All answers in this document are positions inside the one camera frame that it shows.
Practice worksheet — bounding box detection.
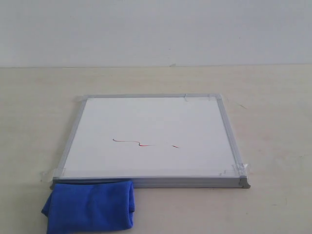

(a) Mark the clear tape front right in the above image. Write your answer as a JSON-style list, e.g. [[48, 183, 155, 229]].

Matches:
[[218, 163, 251, 177]]

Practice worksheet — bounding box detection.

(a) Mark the blue cleaning cloth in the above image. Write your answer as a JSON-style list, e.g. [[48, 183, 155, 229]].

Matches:
[[41, 181, 135, 234]]

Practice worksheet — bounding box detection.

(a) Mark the clear tape front left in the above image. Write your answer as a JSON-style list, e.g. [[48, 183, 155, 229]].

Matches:
[[40, 168, 65, 183]]

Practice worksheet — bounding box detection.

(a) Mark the white board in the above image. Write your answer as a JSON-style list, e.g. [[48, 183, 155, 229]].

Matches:
[[53, 94, 250, 189]]

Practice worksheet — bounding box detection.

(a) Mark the clear tape back right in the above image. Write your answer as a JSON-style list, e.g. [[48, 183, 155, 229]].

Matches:
[[183, 94, 222, 102]]

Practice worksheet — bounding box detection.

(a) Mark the clear tape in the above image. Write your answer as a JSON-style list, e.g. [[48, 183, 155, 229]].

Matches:
[[40, 168, 65, 183], [218, 163, 251, 177], [183, 94, 222, 102]]

